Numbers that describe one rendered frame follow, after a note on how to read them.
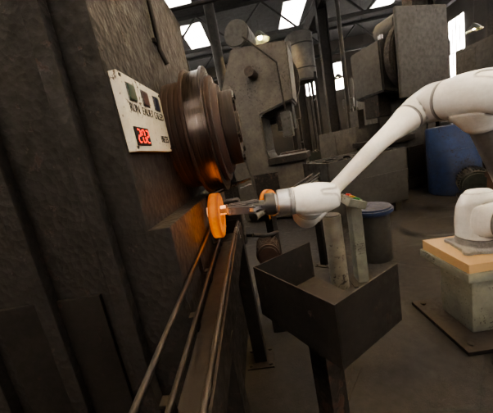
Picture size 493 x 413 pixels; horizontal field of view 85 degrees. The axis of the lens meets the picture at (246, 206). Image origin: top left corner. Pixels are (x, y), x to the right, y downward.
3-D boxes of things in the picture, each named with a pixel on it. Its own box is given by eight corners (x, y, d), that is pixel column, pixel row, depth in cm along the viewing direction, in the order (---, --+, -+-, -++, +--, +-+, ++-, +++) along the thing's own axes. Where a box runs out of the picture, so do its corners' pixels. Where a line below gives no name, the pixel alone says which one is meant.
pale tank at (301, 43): (305, 172, 931) (285, 32, 845) (301, 170, 1020) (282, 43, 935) (332, 167, 923) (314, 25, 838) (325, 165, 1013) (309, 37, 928)
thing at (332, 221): (334, 292, 180) (323, 218, 170) (329, 283, 192) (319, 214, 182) (352, 288, 179) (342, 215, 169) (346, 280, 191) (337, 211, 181)
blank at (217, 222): (204, 201, 82) (214, 199, 82) (211, 188, 97) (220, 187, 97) (213, 246, 87) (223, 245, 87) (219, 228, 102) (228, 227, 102)
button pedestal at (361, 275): (356, 290, 177) (345, 200, 165) (345, 274, 200) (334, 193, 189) (381, 286, 176) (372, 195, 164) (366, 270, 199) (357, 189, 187)
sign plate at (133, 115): (128, 152, 62) (106, 70, 59) (166, 152, 88) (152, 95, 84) (137, 151, 62) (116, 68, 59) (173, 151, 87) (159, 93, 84)
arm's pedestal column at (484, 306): (482, 292, 151) (481, 241, 145) (565, 341, 112) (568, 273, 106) (411, 304, 153) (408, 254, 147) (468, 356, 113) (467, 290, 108)
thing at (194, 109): (202, 201, 88) (168, 48, 79) (221, 184, 134) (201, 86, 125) (221, 198, 87) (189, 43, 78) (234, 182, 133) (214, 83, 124)
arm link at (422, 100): (389, 104, 99) (422, 96, 87) (422, 77, 102) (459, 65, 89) (402, 134, 103) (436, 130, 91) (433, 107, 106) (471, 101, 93)
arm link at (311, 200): (296, 211, 83) (294, 222, 95) (347, 204, 82) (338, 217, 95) (291, 179, 87) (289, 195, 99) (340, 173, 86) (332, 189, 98)
